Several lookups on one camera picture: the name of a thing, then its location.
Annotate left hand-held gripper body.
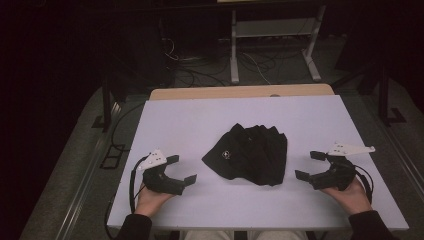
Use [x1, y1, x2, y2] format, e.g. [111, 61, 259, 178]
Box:
[136, 148, 186, 196]

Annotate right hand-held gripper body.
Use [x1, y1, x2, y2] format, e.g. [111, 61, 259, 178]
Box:
[309, 142, 376, 192]

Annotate black shorts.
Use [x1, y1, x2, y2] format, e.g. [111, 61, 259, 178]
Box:
[201, 122, 289, 187]

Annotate person's left hand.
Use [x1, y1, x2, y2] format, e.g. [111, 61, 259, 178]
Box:
[134, 181, 176, 218]

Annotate person's right hand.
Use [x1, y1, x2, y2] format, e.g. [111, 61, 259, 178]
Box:
[320, 178, 373, 216]

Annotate black metal stand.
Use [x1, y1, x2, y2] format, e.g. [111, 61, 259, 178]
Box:
[332, 61, 407, 127]
[91, 74, 128, 133]

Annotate wooden table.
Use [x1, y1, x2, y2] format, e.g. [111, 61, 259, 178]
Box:
[148, 83, 336, 101]

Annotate white metal stand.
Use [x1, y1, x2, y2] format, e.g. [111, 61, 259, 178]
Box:
[229, 4, 327, 85]

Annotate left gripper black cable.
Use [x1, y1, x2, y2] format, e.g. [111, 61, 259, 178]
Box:
[104, 154, 150, 240]

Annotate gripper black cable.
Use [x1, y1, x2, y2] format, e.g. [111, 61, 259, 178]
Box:
[352, 164, 375, 205]
[104, 154, 150, 240]

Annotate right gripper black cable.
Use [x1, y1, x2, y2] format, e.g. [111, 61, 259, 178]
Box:
[352, 164, 375, 205]

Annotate long black floor cable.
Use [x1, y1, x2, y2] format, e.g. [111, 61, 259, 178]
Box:
[110, 101, 146, 152]

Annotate tangle of black floor cables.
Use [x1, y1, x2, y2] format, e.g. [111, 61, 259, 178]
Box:
[159, 34, 232, 88]

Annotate white floor cable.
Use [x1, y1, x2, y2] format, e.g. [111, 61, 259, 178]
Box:
[243, 52, 272, 85]

